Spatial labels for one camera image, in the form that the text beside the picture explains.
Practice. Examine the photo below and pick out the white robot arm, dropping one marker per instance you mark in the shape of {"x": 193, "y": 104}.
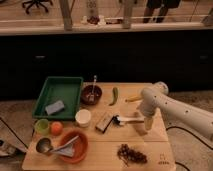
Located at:
{"x": 156, "y": 96}

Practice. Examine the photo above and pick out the white paper cup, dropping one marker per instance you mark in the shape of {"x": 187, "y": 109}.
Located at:
{"x": 83, "y": 117}

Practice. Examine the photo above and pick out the black silver eraser block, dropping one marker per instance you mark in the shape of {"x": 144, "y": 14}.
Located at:
{"x": 103, "y": 123}

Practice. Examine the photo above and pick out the orange bowl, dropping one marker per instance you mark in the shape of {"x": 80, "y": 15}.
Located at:
{"x": 80, "y": 146}

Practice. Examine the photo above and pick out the person legs background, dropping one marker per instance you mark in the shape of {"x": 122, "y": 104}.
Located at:
{"x": 163, "y": 5}

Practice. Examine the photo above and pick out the blue grey sponge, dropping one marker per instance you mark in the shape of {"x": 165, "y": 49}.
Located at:
{"x": 54, "y": 107}

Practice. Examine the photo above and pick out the small green cup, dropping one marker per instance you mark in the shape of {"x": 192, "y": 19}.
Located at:
{"x": 42, "y": 126}

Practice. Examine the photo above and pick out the metal ladle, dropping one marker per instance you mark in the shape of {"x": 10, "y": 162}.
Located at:
{"x": 44, "y": 146}

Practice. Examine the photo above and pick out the green plastic tray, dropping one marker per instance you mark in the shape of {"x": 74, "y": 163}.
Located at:
{"x": 66, "y": 89}

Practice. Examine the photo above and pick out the orange fruit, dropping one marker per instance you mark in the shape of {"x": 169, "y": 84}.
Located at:
{"x": 56, "y": 128}

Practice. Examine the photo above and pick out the grey spatula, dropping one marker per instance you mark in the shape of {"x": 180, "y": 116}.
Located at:
{"x": 66, "y": 149}

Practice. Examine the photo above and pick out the office chair base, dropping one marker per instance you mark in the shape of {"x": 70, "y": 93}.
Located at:
{"x": 38, "y": 3}

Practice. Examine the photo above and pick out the wooden table board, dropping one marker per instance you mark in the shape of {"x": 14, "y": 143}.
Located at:
{"x": 102, "y": 147}

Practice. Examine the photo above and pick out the green chili pepper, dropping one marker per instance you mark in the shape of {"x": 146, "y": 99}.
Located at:
{"x": 115, "y": 96}

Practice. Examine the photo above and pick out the metal whisk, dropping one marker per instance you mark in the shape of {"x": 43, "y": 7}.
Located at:
{"x": 91, "y": 96}

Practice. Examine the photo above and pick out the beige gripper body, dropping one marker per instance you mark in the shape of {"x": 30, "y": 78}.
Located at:
{"x": 148, "y": 122}

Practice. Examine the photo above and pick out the dark brown bowl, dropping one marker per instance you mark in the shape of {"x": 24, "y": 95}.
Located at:
{"x": 86, "y": 92}

